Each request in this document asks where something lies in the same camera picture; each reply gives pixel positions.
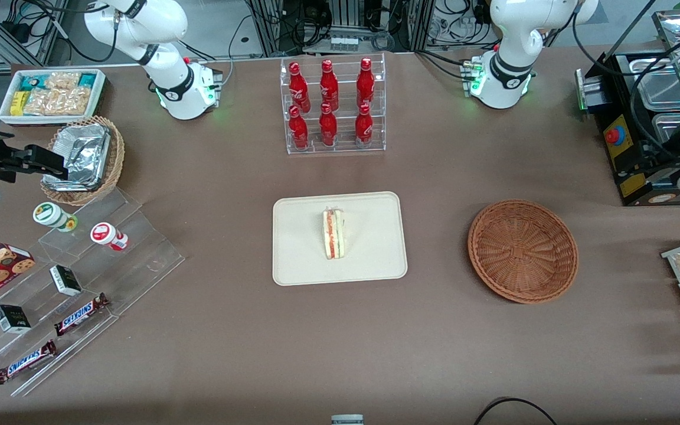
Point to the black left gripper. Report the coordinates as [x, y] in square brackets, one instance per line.
[669, 154]

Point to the triangle sandwich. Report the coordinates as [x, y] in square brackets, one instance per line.
[334, 235]

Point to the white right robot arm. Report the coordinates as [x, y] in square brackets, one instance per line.
[139, 26]

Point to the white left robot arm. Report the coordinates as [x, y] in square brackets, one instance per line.
[508, 35]

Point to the tan wicker basket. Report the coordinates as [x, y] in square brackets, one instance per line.
[117, 159]

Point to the brown round wicker basket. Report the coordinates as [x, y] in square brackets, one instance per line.
[523, 251]

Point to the cream rectangular tray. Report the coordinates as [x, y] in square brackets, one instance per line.
[298, 248]

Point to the black food warmer machine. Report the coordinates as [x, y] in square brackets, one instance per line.
[617, 159]

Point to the red emergency button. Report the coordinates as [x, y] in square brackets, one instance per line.
[614, 136]

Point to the green lid yogurt cup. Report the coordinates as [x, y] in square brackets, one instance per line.
[51, 213]

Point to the silver foil trays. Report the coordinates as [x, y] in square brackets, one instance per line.
[83, 153]

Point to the yellow snack packet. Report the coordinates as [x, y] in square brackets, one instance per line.
[18, 103]

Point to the large clear cracker bag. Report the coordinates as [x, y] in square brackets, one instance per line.
[59, 101]

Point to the steel food pan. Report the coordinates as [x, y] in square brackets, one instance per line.
[664, 88]

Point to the teal snack packet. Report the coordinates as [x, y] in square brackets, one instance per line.
[33, 81]
[87, 79]

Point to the small clear cracker bag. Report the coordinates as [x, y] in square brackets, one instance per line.
[62, 80]

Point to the red lid yogurt cup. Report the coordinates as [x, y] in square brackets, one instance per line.
[104, 233]

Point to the white snack bin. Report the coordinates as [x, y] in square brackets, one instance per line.
[99, 88]

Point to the small black box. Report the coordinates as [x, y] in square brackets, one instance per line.
[65, 280]
[12, 319]

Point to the clear acrylic stepped display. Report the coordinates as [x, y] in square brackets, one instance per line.
[139, 260]

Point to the snickers bar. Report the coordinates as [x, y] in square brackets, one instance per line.
[80, 314]
[24, 362]

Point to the red cola bottle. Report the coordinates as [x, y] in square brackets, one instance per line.
[298, 88]
[365, 82]
[327, 127]
[329, 85]
[363, 125]
[298, 130]

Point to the clear acrylic bottle rack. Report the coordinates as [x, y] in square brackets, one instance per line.
[334, 144]

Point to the grey power strip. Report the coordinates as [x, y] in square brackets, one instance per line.
[345, 44]

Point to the small grey device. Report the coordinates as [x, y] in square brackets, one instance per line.
[347, 419]

